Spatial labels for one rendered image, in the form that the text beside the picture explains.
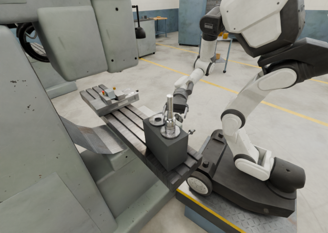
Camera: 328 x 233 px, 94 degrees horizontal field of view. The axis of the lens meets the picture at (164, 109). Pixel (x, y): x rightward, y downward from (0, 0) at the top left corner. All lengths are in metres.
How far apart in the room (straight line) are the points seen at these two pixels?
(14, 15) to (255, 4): 0.81
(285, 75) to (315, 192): 1.65
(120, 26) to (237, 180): 1.19
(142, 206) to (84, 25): 1.34
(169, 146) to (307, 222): 1.64
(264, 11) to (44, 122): 0.89
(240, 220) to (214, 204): 0.18
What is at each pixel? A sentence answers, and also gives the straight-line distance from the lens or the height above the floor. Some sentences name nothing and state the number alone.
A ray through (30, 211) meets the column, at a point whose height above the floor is 0.93.
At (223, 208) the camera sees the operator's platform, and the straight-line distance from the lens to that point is 1.35.
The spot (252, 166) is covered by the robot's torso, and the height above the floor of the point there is 0.72.
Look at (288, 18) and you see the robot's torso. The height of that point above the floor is 1.54.
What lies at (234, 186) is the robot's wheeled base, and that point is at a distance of 1.25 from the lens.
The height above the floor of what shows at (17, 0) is 1.62.
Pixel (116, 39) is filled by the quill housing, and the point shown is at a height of 1.46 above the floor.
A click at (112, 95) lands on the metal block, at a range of 1.22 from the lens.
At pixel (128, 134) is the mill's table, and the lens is 1.00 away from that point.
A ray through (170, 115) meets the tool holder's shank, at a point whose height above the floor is 1.22.
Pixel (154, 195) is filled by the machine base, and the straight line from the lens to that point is 1.56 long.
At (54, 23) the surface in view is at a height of 1.55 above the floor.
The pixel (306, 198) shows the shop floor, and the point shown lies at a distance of 2.21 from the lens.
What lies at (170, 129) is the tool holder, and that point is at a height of 1.15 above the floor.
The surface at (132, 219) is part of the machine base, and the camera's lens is 1.51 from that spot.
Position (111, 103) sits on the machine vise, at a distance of 1.19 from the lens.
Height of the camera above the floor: 1.61
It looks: 36 degrees down
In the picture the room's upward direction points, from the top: 2 degrees counter-clockwise
